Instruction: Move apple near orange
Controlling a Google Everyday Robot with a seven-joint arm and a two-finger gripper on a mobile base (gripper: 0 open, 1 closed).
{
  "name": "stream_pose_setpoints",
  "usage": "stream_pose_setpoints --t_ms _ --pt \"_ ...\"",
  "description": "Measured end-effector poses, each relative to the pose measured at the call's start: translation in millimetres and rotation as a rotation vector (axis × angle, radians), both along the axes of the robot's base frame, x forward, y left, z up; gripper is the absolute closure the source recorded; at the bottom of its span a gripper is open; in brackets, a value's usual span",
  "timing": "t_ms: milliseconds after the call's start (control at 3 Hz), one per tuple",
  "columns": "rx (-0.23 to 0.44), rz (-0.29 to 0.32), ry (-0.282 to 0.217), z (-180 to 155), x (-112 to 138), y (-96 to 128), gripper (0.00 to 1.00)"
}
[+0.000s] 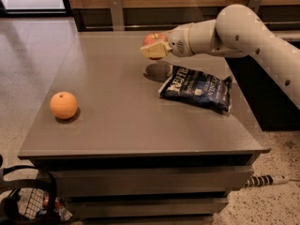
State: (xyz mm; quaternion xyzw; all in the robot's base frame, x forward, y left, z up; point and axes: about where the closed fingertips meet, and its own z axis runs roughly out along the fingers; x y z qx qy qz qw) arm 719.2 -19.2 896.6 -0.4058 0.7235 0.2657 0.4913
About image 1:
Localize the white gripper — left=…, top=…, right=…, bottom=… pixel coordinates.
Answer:
left=141, top=23, right=192, bottom=59

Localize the red apple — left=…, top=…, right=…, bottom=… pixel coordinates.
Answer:
left=143, top=33, right=168, bottom=46

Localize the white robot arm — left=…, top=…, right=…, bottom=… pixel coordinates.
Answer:
left=141, top=4, right=300, bottom=108

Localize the blue chip bag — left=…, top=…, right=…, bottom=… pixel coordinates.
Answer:
left=158, top=66, right=233, bottom=113

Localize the orange fruit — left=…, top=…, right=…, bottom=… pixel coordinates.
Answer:
left=50, top=92, right=78, bottom=120

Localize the grey drawer cabinet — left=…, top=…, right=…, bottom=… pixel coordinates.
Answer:
left=19, top=32, right=265, bottom=225

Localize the left metal bracket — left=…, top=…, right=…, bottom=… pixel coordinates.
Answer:
left=109, top=0, right=125, bottom=31

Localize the metal bracket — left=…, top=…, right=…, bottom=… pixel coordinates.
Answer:
left=247, top=0, right=262, bottom=13
left=109, top=0, right=125, bottom=31

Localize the right metal bracket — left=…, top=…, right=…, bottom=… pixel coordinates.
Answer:
left=247, top=0, right=262, bottom=13

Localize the black wire basket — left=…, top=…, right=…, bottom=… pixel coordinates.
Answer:
left=0, top=165, right=60, bottom=225

